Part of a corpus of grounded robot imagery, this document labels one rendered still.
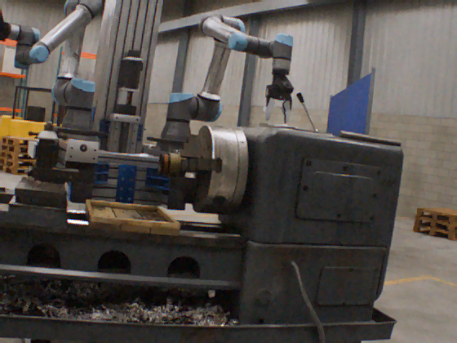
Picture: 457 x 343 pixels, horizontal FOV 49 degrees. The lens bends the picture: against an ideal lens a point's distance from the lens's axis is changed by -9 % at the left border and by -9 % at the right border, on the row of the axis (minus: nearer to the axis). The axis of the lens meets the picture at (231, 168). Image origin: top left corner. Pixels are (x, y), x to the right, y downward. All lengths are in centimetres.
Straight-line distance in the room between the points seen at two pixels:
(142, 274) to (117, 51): 125
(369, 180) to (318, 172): 22
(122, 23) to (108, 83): 31
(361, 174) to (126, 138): 118
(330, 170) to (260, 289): 48
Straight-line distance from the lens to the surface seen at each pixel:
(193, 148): 196
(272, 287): 189
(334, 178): 190
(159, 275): 182
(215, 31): 238
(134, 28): 270
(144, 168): 249
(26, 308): 187
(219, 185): 180
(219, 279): 187
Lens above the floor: 119
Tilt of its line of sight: 3 degrees down
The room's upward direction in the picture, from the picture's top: 7 degrees clockwise
